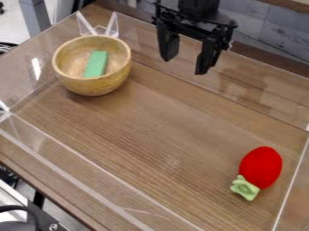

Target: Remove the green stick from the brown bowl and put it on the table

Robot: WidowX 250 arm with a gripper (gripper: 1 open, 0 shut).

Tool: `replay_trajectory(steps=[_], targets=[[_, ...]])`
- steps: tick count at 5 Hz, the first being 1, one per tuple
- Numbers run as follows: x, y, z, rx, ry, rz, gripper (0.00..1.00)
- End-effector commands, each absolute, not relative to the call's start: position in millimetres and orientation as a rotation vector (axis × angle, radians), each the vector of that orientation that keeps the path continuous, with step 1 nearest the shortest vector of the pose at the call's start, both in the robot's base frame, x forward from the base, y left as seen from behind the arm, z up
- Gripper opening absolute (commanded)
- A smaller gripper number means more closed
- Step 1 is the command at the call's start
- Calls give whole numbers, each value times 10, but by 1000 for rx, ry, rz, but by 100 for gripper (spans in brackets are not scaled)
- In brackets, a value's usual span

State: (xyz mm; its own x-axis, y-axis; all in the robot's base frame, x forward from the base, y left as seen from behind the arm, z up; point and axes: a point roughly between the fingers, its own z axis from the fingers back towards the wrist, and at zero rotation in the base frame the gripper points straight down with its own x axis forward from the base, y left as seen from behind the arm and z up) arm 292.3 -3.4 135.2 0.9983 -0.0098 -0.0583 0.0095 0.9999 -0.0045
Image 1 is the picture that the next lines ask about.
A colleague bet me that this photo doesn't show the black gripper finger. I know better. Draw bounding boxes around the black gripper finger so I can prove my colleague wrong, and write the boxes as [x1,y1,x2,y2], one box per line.
[157,21,179,61]
[196,37,221,75]

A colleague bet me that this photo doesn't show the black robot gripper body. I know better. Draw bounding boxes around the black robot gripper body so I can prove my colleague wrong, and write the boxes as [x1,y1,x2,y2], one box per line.
[151,0,240,51]

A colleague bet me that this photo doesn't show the green rectangular stick block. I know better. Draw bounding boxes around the green rectangular stick block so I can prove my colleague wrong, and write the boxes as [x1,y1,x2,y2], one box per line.
[83,51,109,78]

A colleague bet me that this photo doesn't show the brown wooden bowl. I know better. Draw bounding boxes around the brown wooden bowl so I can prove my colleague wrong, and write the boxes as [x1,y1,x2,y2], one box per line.
[52,35,131,97]

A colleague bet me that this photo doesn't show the clear acrylic tray walls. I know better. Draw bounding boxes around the clear acrylic tray walls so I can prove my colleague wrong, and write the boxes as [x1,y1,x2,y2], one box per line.
[0,17,309,231]

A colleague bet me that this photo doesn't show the red plush strawberry toy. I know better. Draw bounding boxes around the red plush strawberry toy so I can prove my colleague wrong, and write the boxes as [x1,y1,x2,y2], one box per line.
[230,146,284,201]

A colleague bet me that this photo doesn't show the black table leg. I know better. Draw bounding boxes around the black table leg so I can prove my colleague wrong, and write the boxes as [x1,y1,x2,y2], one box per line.
[32,191,44,208]

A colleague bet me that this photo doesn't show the black bracket with bolt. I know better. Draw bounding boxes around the black bracket with bolt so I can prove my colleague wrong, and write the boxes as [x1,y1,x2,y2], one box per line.
[28,202,68,231]

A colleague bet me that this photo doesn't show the black cable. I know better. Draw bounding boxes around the black cable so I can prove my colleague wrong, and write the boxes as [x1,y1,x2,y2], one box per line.
[0,204,31,214]

